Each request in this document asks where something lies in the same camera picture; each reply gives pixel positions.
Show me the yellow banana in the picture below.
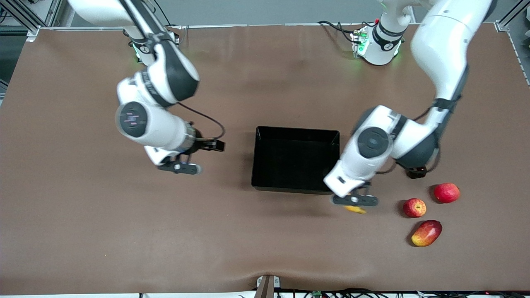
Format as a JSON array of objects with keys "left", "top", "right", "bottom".
[{"left": 344, "top": 192, "right": 368, "bottom": 215}]

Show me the black rectangular plastic box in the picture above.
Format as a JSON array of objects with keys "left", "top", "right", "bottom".
[{"left": 251, "top": 126, "right": 341, "bottom": 196}]

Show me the red apple with yellow patch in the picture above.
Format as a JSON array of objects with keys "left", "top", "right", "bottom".
[{"left": 403, "top": 198, "right": 427, "bottom": 218}]

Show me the red and yellow mango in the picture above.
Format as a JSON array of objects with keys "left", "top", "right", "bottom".
[{"left": 411, "top": 219, "right": 443, "bottom": 248}]

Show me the plain red apple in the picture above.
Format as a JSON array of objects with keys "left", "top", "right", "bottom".
[{"left": 434, "top": 183, "right": 460, "bottom": 204}]

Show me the brown table cover mat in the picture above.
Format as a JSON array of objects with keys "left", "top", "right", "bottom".
[{"left": 0, "top": 24, "right": 530, "bottom": 295}]

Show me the metal table edge clamp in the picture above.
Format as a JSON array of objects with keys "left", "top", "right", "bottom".
[{"left": 256, "top": 274, "right": 281, "bottom": 298}]

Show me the black right arm base cable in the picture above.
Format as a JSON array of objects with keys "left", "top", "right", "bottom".
[{"left": 154, "top": 0, "right": 183, "bottom": 36}]

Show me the black arm base cable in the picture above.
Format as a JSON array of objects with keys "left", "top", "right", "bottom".
[
  {"left": 318, "top": 20, "right": 357, "bottom": 44},
  {"left": 154, "top": 0, "right": 183, "bottom": 36}
]

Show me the black left arm base cable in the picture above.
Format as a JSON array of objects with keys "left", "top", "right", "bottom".
[{"left": 318, "top": 20, "right": 357, "bottom": 44}]

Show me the aluminium frame profile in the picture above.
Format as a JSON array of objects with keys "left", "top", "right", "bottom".
[
  {"left": 495, "top": 0, "right": 530, "bottom": 87},
  {"left": 0, "top": 0, "right": 63, "bottom": 42}
]

